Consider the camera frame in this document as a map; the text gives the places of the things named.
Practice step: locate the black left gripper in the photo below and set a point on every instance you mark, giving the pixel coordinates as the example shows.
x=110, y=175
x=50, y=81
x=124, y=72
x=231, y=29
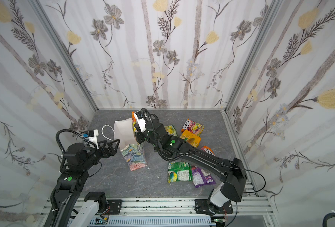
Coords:
x=112, y=151

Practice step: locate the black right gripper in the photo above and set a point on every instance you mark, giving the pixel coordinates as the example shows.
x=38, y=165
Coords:
x=140, y=136

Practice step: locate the floral white paper bag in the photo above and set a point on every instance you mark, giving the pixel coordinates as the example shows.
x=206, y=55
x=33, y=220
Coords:
x=131, y=150

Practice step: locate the green Fox's tea candy bag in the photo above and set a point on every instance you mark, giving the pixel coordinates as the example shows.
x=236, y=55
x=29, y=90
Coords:
x=179, y=172

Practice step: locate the purple Fox's berries bag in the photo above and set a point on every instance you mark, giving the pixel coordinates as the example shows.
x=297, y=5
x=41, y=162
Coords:
x=201, y=177

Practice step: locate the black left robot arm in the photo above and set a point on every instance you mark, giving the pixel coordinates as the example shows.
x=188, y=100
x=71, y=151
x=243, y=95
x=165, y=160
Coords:
x=77, y=160

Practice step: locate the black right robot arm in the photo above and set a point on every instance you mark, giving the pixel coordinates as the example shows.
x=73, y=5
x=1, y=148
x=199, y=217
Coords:
x=232, y=173

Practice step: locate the green yellow Fox's candy bag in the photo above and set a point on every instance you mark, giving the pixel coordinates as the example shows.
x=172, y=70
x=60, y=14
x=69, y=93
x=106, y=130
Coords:
x=170, y=129

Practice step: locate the yellow mango Lot100 bag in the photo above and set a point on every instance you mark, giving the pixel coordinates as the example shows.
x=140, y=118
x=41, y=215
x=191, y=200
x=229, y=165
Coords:
x=191, y=138

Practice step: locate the red yellow Fox's candy bag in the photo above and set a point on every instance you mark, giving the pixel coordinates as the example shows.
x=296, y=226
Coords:
x=208, y=150

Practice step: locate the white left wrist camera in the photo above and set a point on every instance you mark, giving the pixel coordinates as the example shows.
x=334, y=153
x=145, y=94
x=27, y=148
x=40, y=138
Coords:
x=91, y=136

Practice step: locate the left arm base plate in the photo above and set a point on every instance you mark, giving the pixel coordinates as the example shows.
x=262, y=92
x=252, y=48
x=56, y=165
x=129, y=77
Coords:
x=102, y=204

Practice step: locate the white ribbed cable duct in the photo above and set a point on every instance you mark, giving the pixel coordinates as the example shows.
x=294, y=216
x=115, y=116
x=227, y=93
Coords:
x=154, y=222

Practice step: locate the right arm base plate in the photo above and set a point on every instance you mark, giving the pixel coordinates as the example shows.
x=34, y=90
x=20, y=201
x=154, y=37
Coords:
x=203, y=207

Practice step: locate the aluminium front rail frame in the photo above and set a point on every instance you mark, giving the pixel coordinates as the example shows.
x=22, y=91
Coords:
x=252, y=211

